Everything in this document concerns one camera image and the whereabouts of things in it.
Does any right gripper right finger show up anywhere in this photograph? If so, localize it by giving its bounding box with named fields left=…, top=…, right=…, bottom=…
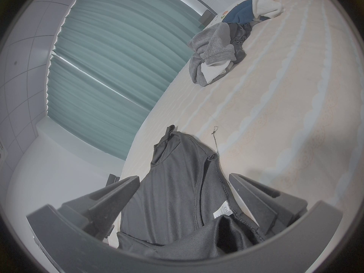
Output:
left=228, top=173, right=308, bottom=235

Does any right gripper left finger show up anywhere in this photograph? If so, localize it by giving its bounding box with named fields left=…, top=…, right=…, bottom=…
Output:
left=58, top=175, right=140, bottom=239

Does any pile of clothes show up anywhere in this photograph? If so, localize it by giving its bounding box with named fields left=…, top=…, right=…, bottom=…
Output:
left=187, top=0, right=286, bottom=87

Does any black T-shirt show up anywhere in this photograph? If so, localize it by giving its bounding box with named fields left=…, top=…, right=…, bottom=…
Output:
left=115, top=125, right=273, bottom=261

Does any white printed pillow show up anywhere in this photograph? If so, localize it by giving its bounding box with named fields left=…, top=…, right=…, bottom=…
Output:
left=212, top=0, right=252, bottom=25

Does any bed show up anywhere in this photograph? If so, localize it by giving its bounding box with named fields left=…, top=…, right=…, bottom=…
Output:
left=114, top=0, right=364, bottom=255

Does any grey bedside table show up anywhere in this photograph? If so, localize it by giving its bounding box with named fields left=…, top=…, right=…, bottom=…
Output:
left=199, top=10, right=214, bottom=25

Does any blue-green curtain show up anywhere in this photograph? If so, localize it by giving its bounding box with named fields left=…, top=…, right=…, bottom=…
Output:
left=45, top=54, right=150, bottom=161
left=54, top=0, right=205, bottom=107

